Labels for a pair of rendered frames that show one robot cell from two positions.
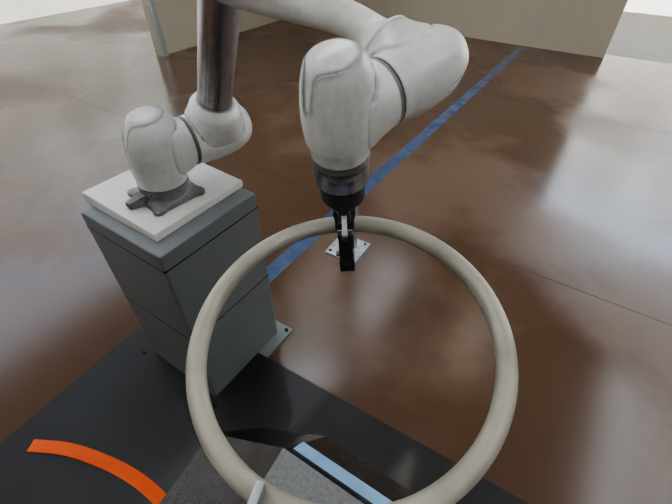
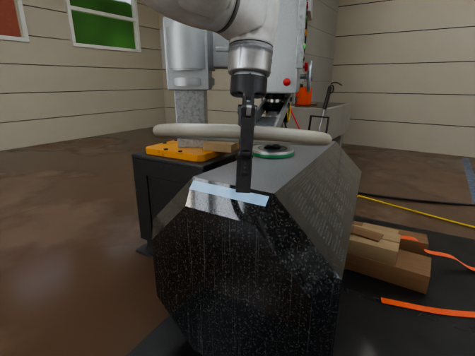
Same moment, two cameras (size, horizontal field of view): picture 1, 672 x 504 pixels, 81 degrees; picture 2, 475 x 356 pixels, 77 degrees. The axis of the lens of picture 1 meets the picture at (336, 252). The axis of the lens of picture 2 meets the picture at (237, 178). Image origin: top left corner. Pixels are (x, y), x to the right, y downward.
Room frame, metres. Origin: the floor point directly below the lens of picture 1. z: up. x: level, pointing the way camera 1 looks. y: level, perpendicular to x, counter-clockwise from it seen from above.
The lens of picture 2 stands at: (1.21, -0.04, 1.20)
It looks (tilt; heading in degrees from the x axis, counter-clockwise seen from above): 18 degrees down; 179
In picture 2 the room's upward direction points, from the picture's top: straight up
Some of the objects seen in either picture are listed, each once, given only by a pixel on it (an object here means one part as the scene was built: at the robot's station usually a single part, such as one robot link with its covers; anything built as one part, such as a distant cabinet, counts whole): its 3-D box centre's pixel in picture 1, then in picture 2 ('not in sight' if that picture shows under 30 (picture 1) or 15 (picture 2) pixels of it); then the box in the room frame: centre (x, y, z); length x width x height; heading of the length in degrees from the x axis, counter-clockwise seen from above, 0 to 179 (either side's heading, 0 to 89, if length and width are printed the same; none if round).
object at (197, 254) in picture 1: (197, 284); not in sight; (1.09, 0.55, 0.40); 0.50 x 0.50 x 0.80; 56
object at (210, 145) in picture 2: not in sight; (220, 146); (-0.69, -0.13, 0.81); 0.20 x 0.10 x 0.05; 67
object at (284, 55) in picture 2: not in sight; (278, 49); (-0.36, 0.17, 1.35); 0.36 x 0.22 x 0.45; 165
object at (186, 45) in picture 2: not in sight; (220, 50); (-0.88, -0.12, 1.39); 0.74 x 0.34 x 0.25; 95
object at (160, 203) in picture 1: (159, 188); not in sight; (1.07, 0.56, 0.86); 0.22 x 0.18 x 0.06; 140
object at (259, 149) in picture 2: not in sight; (272, 149); (-0.28, 0.15, 0.88); 0.21 x 0.21 x 0.01
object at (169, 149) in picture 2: not in sight; (194, 147); (-0.86, -0.32, 0.76); 0.49 x 0.49 x 0.05; 59
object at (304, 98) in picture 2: not in sight; (305, 95); (-3.46, 1.03, 1.00); 0.50 x 0.22 x 0.33; 146
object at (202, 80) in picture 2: not in sight; (189, 56); (-0.86, -0.32, 1.36); 0.35 x 0.35 x 0.41
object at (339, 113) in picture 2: not in sight; (317, 133); (-3.44, 1.27, 0.43); 1.30 x 0.62 x 0.86; 146
